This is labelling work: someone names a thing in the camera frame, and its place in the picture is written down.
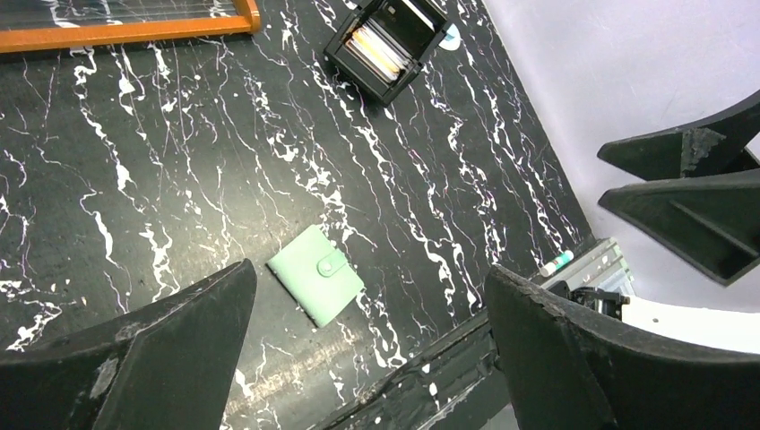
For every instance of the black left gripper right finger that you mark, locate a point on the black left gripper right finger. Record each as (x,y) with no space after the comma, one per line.
(569,367)

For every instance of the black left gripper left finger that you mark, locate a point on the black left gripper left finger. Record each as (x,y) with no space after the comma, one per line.
(167,365)

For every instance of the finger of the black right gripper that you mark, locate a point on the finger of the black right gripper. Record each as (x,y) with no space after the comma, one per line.
(710,222)
(711,146)

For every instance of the mint green card holder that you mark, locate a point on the mint green card holder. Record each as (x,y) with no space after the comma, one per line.
(317,275)

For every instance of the black card storage box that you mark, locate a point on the black card storage box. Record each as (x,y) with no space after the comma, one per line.
(416,26)

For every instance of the stack of cards in box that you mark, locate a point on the stack of cards in box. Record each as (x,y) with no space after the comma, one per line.
(375,48)

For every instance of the green white marker pen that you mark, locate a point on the green white marker pen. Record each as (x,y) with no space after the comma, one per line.
(556,264)

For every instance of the blue white packaged tool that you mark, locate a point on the blue white packaged tool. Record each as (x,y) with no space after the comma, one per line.
(452,39)

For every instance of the orange wooden shelf rack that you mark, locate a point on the orange wooden shelf rack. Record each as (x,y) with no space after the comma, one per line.
(247,20)

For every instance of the silver aluminium rail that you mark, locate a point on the silver aluminium rail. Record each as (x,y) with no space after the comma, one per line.
(602,266)

